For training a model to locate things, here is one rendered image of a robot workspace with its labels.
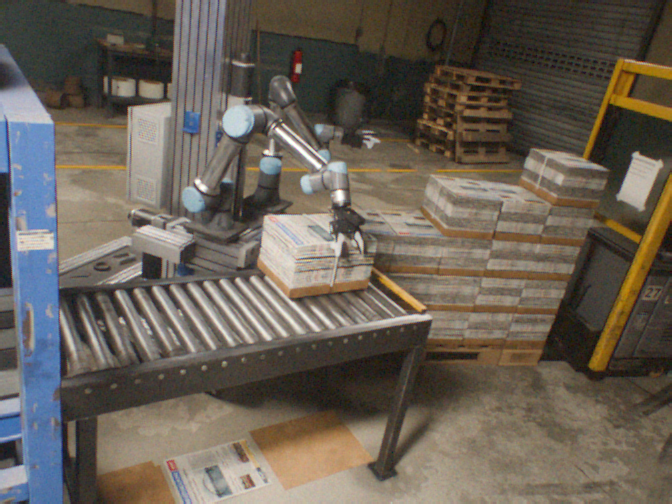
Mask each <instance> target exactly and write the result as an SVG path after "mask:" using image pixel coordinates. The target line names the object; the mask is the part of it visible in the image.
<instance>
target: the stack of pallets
mask: <svg viewBox="0 0 672 504"><path fill-rule="evenodd" d="M445 70H446V71H448V74H444V72H445ZM428 77H429V80H428V82H427V83H424V90H423V92H425V99H424V100H423V101H424V102H423V108H422V110H423V118H422V119H418V123H417V127H416V132H415V136H416V144H415V145H416V146H424V147H429V148H428V150H429V151H431V152H445V154H444V157H447V158H455V155H454V153H456V151H455V144H456V142H455V132H456V125H458V120H457V110H463V109H469V110H483V111H492V107H495V108H500V109H499V112H508V110H509V107H507V106H506V104H507V99H508V97H511V98H512V93H513V91H514V90H520V88H521V85H522V80H518V79H512V78H510V77H506V76H501V75H498V74H493V73H489V72H484V71H477V70H469V69H462V68H455V67H447V66H440V65H436V66H435V72H434V73H429V76H428ZM439 80H443V83H438V82H439ZM506 80H508V81H511V85H510V87H506V86H505V83H506ZM481 87H482V88H483V89H482V90H481ZM435 88H436V89H439V91H434V89H435ZM498 89H502V90H504V91H503V94H495V93H497V91H498ZM473 95H476V96H478V97H474V96H473ZM491 97H497V98H498V102H496V103H492V102H490V98H491ZM434 99H438V100H439V101H434ZM475 106H478V107H475ZM434 107H435V108H438V109H437V110H436V109H432V108H434ZM432 116H435V118H438V119H431V118H432ZM427 125H428V126H431V127H426V126H427ZM424 134H428V135H424ZM425 143H427V144H425Z"/></svg>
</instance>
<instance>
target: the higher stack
mask: <svg viewBox="0 0 672 504"><path fill-rule="evenodd" d="M590 162H591V161H586V160H585V159H583V158H580V157H577V156H575V155H572V154H567V153H561V152H553V151H545V150H534V149H531V151H530V154H529V156H528V157H527V160H526V163H525V166H524V169H522V176H521V178H522V179H525V180H526V181H528V182H530V183H532V184H534V185H535V186H537V188H538V187H539V188H541V189H543V190H545V191H547V192H549V193H551V194H552V196H554V197H556V199H557V198H564V199H573V200H584V201H595V202H599V201H600V200H601V199H602V195H603V193H604V190H603V189H604V187H605V185H606V184H605V183H606V182H607V179H608V175H609V173H610V170H608V169H606V168H604V167H602V166H599V165H596V164H594V163H590ZM518 187H521V188H522V189H525V190H527V191H528V192H530V194H531V195H534V197H536V198H538V199H539V200H541V201H543V202H544V203H547V204H548V205H549V206H550V207H551V208H550V210H549V213H548V215H547V220H546V222H544V227H543V228H542V231H541V234H540V235H542V237H543V236H549V237H561V238H575V239H585V237H586V236H587V233H588V229H590V227H591V224H592V221H593V219H592V218H593V217H594V215H595V214H594V213H595V211H594V210H593V209H592V208H583V207H571V206H560V205H553V204H552V203H550V202H548V201H547V200H545V199H542V198H541V197H539V196H537V195H535V193H534V192H532V191H530V190H529V189H527V188H525V187H522V186H518ZM537 188H536V189H537ZM536 249H537V250H536V251H535V253H534V256H533V259H532V261H533V263H532V268H531V270H530V271H529V272H530V273H540V274H559V275H571V274H572V271H573V270H574V266H575V262H576V261H575V260H576V259H577V255H578V253H579V249H580V247H578V246H567V245H552V244H540V243H538V246H537V248H536ZM525 280H527V282H525V284H524V287H523V290H522V294H521V295H520V299H519V302H518V305H517V308H518V307H537V308H558V306H559V304H560V301H561V299H562V297H563V294H564V292H566V291H564V290H566V286H567V284H568V282H566V281H554V280H534V279H525ZM554 320H555V316H554V315H542V314H518V313H513V318H512V321H511V322H512V323H511V326H510V328H509V332H508V334H507V339H506V340H526V341H546V340H547V337H548V334H549V332H550V331H549V330H550V329H551V328H550V327H551V325H552V323H553V322H554ZM501 347H502V348H501V349H502V351H501V353H500V356H499V359H498V361H497V363H498V364H497V365H498V366H517V365H537V362H538V360H539V356H540V354H541V352H542V348H544V347H542V346H501Z"/></svg>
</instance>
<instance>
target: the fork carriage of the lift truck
mask: <svg viewBox="0 0 672 504"><path fill-rule="evenodd" d="M554 316H555V320H554V322H553V323H552V325H551V327H550V328H551V329H550V330H549V331H550V332H549V334H548V337H547V340H546V342H547V343H548V344H549V345H550V346H555V347H556V348H557V349H558V350H559V351H560V352H561V353H563V359H564V360H565V361H566V362H567V363H568V364H569V365H571V366H572V367H573V368H574V369H575V370H576V369H581V370H582V368H583V366H584V364H585V361H586V359H587V357H588V353H589V351H590V348H591V346H592V344H593V341H594V339H595V337H596V334H597V331H598V329H597V328H596V327H594V326H593V325H592V324H591V323H590V322H588V321H587V320H586V319H585V318H584V317H581V316H580V315H579V314H578V313H577V312H575V310H574V309H573V308H572V307H571V306H569V305H568V304H567V303H566V302H565V301H562V300H561V301H560V304H559V306H558V310H557V314H556V315H554Z"/></svg>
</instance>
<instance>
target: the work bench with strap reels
mask: <svg viewBox="0 0 672 504"><path fill-rule="evenodd" d="M95 42H97V106H96V107H97V108H104V107H103V106H102V96H103V97H104V98H105V99H106V100H107V117H106V118H107V119H114V118H113V117H112V102H121V103H135V104H143V105H154V104H164V103H171V90H172V84H168V93H167V94H164V84H162V83H158V81H153V80H139V82H138V83H140V85H138V91H135V80H134V79H129V78H125V77H116V76H112V69H113V55H121V56H131V57H140V58H150V59H156V52H150V51H146V50H144V49H142V48H144V47H146V45H144V44H137V43H129V42H124V43H123V44H120V43H115V44H117V45H115V46H112V45H111V44H113V42H108V40H103V39H95ZM102 50H103V51H104V52H107V53H108V76H106V77H105V78H104V89H103V88H102V84H101V80H103V74H102ZM170 51H172V50H165V49H160V47H159V52H157V57H158V59H159V60H169V62H173V52H170Z"/></svg>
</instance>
